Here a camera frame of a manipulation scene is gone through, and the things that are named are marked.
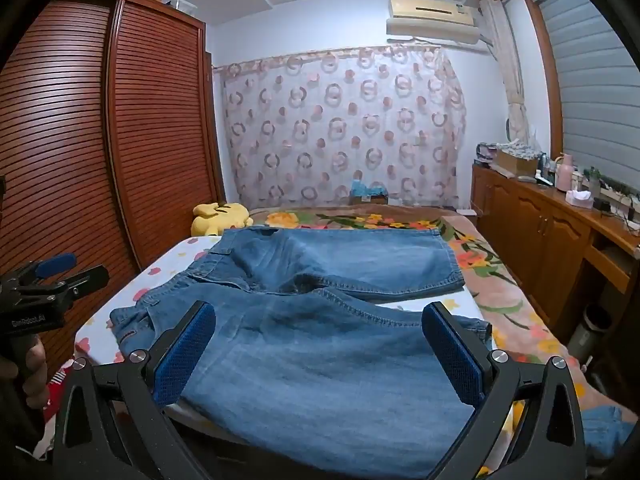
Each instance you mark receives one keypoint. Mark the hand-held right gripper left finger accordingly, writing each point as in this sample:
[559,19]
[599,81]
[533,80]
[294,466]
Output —
[185,355]

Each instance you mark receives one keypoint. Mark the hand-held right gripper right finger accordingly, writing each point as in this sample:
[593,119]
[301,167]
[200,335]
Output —
[452,355]

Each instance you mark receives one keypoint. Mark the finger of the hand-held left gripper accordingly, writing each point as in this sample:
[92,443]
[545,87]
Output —
[85,281]
[57,263]

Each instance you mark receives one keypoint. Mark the blue denim pants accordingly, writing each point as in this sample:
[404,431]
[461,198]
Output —
[320,350]

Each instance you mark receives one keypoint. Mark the person's left hand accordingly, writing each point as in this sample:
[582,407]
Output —
[34,375]

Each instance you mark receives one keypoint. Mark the white strawberry print sheet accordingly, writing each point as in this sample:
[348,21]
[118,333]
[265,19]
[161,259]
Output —
[145,275]

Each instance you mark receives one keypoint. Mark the floral blanket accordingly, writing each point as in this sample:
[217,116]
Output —
[505,305]

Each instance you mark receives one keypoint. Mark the red striped cloth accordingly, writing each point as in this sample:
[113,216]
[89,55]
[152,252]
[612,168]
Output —
[57,392]

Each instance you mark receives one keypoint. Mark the brown louvered wooden wardrobe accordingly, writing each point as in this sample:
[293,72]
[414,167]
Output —
[100,135]

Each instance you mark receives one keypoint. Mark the grey trash bin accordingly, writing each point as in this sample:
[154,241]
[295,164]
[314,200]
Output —
[590,335]

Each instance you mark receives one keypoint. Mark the yellow plush toy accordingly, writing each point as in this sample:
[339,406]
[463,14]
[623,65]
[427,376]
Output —
[220,217]

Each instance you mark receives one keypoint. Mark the wooden sideboard cabinet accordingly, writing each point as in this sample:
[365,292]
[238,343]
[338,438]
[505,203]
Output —
[540,240]

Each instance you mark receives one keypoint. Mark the blue denim cloth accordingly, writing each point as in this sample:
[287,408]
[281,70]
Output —
[607,430]

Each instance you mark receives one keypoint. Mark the cardboard box with blue cloth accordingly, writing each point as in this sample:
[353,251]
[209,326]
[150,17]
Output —
[367,192]

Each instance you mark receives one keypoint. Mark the pink tissue box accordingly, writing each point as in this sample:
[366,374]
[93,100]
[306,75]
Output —
[579,200]

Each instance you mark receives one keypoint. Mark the cardboard box with clutter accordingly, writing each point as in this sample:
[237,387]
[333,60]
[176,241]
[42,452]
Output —
[517,160]

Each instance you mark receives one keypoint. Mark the pink thermos flask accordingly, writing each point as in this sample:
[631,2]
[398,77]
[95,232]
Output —
[566,172]

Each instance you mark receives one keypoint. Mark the circle pattern sheer curtain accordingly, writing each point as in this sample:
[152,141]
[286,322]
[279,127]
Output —
[345,125]

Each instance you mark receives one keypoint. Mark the clear plastic storage box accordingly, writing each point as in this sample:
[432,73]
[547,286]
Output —
[185,6]

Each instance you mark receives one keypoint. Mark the beige tied window curtain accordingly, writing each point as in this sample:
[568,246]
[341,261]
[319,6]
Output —
[510,70]

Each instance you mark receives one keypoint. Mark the grey window blind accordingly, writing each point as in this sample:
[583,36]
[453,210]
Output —
[590,75]

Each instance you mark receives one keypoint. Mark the wall air conditioner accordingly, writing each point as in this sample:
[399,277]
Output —
[430,20]

